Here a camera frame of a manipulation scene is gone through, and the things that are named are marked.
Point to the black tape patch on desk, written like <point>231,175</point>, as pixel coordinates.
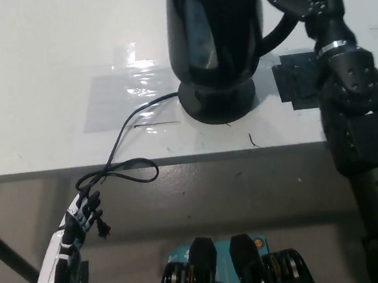
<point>297,80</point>

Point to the left white and black hand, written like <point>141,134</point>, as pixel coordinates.
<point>57,261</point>

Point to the black electric kettle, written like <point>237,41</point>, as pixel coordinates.
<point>209,25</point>

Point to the black table leg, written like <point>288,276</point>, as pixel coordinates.
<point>5,245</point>

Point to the small black floor tape square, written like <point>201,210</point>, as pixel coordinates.
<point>83,275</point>

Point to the black and teal robot body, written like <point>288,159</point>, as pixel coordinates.
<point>205,277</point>

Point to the round black kettle base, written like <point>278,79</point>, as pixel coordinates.
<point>219,108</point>

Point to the grey sheet under clear tape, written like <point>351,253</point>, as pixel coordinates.
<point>112,102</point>

